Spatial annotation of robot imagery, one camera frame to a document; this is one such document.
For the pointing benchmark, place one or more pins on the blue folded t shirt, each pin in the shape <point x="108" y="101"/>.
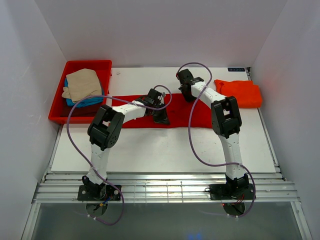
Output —
<point x="85" y="103"/>

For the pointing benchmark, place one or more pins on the aluminium rail frame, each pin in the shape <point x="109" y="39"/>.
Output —
<point x="166" y="182"/>

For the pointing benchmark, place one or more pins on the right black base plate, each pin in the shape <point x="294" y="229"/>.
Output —
<point x="223" y="192"/>

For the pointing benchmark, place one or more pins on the red t shirt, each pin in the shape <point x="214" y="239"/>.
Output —
<point x="178" y="113"/>

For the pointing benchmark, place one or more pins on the blue table label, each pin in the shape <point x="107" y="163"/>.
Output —
<point x="236" y="69"/>

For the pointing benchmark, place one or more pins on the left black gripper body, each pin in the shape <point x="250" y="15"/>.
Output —
<point x="159" y="116"/>

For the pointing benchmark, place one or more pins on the folded orange t shirt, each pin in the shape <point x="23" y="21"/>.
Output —
<point x="247" y="94"/>

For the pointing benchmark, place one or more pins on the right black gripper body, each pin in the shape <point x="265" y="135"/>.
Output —
<point x="188" y="98"/>

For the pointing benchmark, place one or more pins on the beige folded t shirt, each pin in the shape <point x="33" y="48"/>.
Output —
<point x="82" y="83"/>

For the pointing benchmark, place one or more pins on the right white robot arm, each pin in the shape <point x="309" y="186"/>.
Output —
<point x="226" y="123"/>

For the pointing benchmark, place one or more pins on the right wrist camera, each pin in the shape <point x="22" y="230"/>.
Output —
<point x="184" y="75"/>

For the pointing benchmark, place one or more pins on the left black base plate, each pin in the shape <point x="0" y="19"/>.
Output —
<point x="106" y="192"/>

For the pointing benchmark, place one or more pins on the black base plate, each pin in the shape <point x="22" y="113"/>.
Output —
<point x="106" y="192"/>
<point x="223" y="192"/>

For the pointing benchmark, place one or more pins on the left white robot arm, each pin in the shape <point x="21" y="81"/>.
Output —
<point x="104" y="132"/>

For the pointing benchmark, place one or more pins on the dark maroon folded t shirt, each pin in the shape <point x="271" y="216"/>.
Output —
<point x="86" y="111"/>

